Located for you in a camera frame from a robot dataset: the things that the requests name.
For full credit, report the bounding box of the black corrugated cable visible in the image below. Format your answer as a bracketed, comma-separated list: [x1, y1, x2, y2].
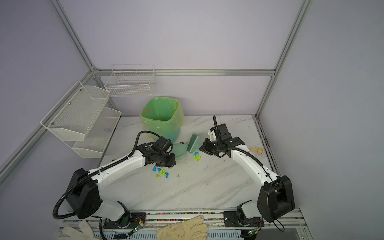
[52, 130, 164, 220]
[212, 115, 286, 232]

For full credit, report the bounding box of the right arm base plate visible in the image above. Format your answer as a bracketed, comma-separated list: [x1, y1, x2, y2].
[223, 211, 265, 228]

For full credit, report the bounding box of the beige small toy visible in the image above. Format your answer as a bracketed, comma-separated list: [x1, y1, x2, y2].
[249, 146, 264, 155]

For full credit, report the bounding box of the green hand brush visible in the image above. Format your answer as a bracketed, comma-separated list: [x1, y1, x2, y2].
[187, 134, 201, 154]

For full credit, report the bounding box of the aluminium rail front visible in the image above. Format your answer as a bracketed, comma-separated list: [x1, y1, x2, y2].
[61, 207, 308, 232]

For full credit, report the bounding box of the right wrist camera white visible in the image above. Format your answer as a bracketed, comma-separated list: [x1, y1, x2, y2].
[208, 130, 217, 142]

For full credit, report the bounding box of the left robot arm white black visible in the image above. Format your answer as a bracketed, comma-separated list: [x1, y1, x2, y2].
[66, 137, 176, 222]

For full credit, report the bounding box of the green plastic dustpan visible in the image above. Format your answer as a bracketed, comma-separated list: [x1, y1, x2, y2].
[171, 143, 188, 160]

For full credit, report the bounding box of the black corrugated cable left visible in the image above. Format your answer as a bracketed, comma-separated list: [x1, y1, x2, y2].
[52, 130, 164, 220]

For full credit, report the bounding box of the green blue scrap centre top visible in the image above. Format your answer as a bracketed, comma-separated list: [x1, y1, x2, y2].
[193, 152, 201, 162]

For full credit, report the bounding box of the green trash bin with bag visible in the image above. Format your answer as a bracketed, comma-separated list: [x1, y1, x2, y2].
[141, 97, 184, 143]

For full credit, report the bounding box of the white wire basket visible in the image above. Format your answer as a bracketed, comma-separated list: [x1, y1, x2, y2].
[105, 65, 157, 97]

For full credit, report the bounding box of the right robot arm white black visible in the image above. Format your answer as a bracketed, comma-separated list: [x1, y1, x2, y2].
[200, 124, 295, 223]

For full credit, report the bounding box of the black corrugated cable right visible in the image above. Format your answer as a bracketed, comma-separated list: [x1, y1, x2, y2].
[212, 115, 286, 232]

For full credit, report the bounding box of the white mesh shelf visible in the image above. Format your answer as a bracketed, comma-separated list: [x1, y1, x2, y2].
[41, 82, 111, 142]
[72, 108, 121, 159]

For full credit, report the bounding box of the lower white mesh shelf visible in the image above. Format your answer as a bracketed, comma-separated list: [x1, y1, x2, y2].
[72, 108, 121, 159]

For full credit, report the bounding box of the upper white mesh shelf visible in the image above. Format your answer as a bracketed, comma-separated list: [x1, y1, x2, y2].
[41, 82, 111, 142]

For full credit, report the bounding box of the beige work glove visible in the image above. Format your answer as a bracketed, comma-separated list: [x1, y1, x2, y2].
[157, 215, 208, 240]

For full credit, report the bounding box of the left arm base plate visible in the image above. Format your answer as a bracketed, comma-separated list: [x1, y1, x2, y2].
[103, 212, 147, 229]

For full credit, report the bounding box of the white work glove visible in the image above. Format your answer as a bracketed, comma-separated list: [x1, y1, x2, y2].
[58, 220, 98, 240]

